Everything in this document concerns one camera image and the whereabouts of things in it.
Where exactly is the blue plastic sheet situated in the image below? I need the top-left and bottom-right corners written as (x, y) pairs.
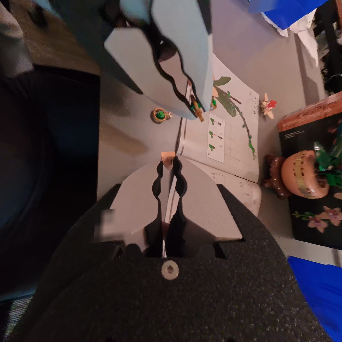
top-left (287, 255), bottom-right (342, 342)

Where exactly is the open instruction booklet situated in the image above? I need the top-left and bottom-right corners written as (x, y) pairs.
top-left (175, 52), bottom-right (262, 222)

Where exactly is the brown brick pot base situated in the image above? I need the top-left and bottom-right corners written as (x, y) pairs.
top-left (261, 154), bottom-right (292, 201)

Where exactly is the blue plastic bin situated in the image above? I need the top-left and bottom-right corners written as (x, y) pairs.
top-left (247, 0), bottom-right (330, 30)

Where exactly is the tan shield-shaped brick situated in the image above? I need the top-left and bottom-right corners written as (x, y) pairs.
top-left (160, 151), bottom-right (177, 172)

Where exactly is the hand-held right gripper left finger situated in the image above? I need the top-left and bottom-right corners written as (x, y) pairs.
top-left (109, 158), bottom-right (165, 257)

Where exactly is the tan brick flower pot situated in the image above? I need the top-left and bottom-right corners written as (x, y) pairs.
top-left (281, 150), bottom-right (330, 199)

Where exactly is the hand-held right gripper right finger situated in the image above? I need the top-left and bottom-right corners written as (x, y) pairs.
top-left (165, 155), bottom-right (243, 257)

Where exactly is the black orchid set box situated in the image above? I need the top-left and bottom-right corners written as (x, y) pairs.
top-left (277, 91), bottom-right (342, 251)

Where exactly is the tan brick flower red centre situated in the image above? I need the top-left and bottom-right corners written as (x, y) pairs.
top-left (260, 92), bottom-right (277, 118)

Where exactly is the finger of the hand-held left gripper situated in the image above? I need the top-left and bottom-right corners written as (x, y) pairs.
top-left (104, 27), bottom-right (199, 121)
top-left (150, 0), bottom-right (214, 113)

